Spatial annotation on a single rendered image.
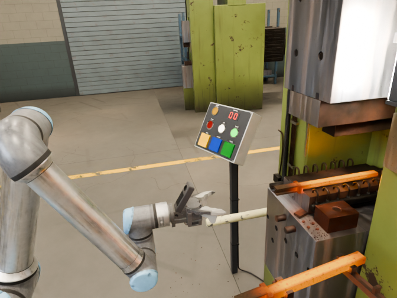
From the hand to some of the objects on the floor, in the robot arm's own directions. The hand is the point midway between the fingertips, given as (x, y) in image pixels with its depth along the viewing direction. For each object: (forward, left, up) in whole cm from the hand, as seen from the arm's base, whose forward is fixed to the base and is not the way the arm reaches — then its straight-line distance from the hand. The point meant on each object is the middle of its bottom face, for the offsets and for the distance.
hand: (220, 200), depth 110 cm
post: (+43, +46, -100) cm, 118 cm away
